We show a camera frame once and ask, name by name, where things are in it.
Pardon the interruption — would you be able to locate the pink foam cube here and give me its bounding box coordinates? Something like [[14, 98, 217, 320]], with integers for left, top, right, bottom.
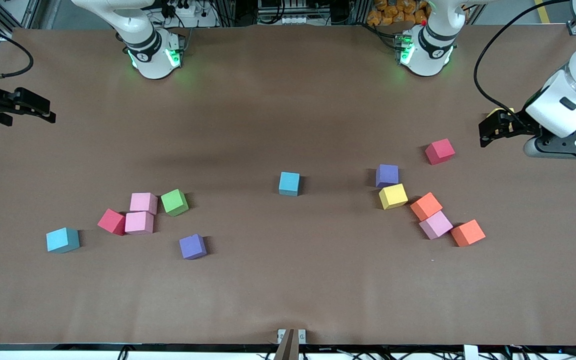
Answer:
[[418, 210, 454, 240], [124, 211, 155, 236], [129, 192, 159, 216]]

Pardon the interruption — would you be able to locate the light blue foam cube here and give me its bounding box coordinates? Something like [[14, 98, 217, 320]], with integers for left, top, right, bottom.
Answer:
[[278, 171, 301, 197], [46, 227, 80, 254]]

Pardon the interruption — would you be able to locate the orange foam cube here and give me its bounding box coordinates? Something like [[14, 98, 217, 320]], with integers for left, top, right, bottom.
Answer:
[[409, 192, 444, 222], [450, 219, 487, 248]]

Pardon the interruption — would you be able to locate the brown strap strip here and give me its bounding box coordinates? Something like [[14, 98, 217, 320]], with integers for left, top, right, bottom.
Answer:
[[273, 328, 300, 360]]

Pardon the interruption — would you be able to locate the bag of orange items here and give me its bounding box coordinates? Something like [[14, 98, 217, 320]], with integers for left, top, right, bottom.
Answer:
[[367, 0, 430, 27]]

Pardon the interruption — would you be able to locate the white socket strip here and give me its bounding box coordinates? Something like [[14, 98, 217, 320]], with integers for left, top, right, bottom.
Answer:
[[258, 14, 310, 26]]

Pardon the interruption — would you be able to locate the white power strip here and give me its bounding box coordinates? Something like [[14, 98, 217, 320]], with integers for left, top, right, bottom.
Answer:
[[165, 4, 204, 18]]

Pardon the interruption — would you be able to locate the green foam cube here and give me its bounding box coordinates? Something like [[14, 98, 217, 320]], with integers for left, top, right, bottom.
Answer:
[[160, 188, 190, 217]]

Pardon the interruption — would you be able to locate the grey metal bracket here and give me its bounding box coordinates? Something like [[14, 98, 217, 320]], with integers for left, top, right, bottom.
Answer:
[[277, 328, 307, 345]]

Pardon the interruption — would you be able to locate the brown table cover sheet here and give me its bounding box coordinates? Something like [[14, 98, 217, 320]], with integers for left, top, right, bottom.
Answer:
[[0, 24, 576, 347]]

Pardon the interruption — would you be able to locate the purple foam cube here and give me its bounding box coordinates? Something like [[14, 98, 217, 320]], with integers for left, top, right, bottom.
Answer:
[[375, 164, 400, 189], [178, 233, 208, 261]]

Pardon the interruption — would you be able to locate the red foam cube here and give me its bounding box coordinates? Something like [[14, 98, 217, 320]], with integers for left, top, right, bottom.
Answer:
[[97, 208, 127, 236], [424, 138, 456, 166]]

